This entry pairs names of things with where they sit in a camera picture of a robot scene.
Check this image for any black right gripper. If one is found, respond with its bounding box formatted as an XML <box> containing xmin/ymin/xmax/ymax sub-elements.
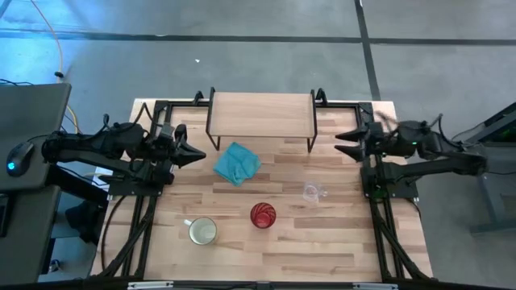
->
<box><xmin>334</xmin><ymin>120</ymin><xmax>399</xmax><ymax>164</ymax></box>

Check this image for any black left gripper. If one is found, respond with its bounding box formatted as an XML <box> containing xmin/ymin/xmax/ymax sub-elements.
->
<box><xmin>144</xmin><ymin>123</ymin><xmax>207</xmax><ymax>169</ymax></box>

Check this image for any clear plastic cup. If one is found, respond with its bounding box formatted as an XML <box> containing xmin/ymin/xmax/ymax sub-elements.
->
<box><xmin>302</xmin><ymin>180</ymin><xmax>329</xmax><ymax>204</ymax></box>

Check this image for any cream mug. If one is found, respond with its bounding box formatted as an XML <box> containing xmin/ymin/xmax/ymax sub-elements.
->
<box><xmin>183</xmin><ymin>216</ymin><xmax>219</xmax><ymax>247</ymax></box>

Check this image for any red faceted plastic tumbler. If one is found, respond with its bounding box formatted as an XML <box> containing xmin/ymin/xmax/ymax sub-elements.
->
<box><xmin>249</xmin><ymin>201</ymin><xmax>278</xmax><ymax>230</ymax></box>

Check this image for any wooden shelf with black legs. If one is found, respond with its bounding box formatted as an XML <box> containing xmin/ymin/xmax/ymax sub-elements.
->
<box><xmin>205</xmin><ymin>86</ymin><xmax>319</xmax><ymax>155</ymax></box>

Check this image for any teal cloth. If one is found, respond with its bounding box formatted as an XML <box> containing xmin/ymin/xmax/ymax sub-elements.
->
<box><xmin>212</xmin><ymin>141</ymin><xmax>263</xmax><ymax>188</ymax></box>

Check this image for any grey side cart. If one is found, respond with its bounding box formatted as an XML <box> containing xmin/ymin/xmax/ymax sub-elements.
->
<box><xmin>454</xmin><ymin>101</ymin><xmax>516</xmax><ymax>235</ymax></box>

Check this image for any grey desk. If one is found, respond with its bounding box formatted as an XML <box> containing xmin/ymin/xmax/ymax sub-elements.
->
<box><xmin>0</xmin><ymin>82</ymin><xmax>73</xmax><ymax>286</ymax></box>

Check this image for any black computer mouse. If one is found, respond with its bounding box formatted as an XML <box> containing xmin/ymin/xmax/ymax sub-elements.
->
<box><xmin>5</xmin><ymin>141</ymin><xmax>35</xmax><ymax>178</ymax></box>

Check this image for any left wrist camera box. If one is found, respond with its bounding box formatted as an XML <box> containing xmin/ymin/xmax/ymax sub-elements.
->
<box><xmin>157</xmin><ymin>123</ymin><xmax>176</xmax><ymax>141</ymax></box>

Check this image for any silver frame bracket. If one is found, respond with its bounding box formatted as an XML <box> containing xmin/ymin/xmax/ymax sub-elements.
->
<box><xmin>127</xmin><ymin>281</ymin><xmax>175</xmax><ymax>290</ymax></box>
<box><xmin>352</xmin><ymin>282</ymin><xmax>399</xmax><ymax>290</ymax></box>

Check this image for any yellow cable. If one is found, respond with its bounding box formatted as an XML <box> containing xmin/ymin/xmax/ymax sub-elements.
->
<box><xmin>29</xmin><ymin>0</ymin><xmax>83</xmax><ymax>135</ymax></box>

